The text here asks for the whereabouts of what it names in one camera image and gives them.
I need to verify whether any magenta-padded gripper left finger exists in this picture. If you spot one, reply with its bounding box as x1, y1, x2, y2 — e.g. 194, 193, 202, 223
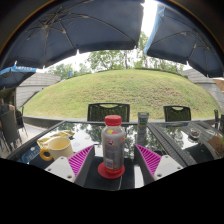
44, 144, 96, 188

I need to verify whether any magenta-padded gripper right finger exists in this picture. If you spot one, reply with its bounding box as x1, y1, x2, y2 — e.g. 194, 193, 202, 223
133, 143, 184, 186

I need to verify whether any red-capped drink bottle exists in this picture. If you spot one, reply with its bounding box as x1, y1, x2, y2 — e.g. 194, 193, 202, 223
100, 114, 127, 175

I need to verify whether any yellow mug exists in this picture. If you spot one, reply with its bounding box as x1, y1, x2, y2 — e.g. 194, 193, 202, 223
39, 136, 74, 162

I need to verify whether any round red coaster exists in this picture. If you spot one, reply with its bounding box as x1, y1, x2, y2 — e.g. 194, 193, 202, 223
97, 161, 126, 180

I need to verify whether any yellow snack packet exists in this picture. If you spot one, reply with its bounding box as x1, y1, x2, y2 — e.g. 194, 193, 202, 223
36, 129, 76, 148

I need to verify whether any grey umbrella pole stub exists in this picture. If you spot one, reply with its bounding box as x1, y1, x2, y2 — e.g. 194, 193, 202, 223
137, 111, 150, 128

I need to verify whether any glass ashtray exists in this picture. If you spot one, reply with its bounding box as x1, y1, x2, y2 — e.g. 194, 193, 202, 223
189, 128, 201, 140

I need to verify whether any black mesh-back chair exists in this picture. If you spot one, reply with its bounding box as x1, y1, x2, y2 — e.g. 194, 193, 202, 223
87, 102, 131, 123
163, 105, 192, 123
213, 109, 224, 132

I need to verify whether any dark wicker chair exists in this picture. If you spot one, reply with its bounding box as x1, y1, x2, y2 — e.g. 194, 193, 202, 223
14, 106, 28, 137
0, 110, 22, 151

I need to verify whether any navy umbrella with blue band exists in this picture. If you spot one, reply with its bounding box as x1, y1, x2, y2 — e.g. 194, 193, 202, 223
0, 64, 38, 90

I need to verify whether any navy umbrella with light-blue flap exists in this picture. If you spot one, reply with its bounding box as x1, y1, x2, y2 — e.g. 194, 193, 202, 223
143, 3, 224, 78

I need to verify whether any large navy patio umbrella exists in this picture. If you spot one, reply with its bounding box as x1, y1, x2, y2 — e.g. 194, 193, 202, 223
0, 0, 145, 73

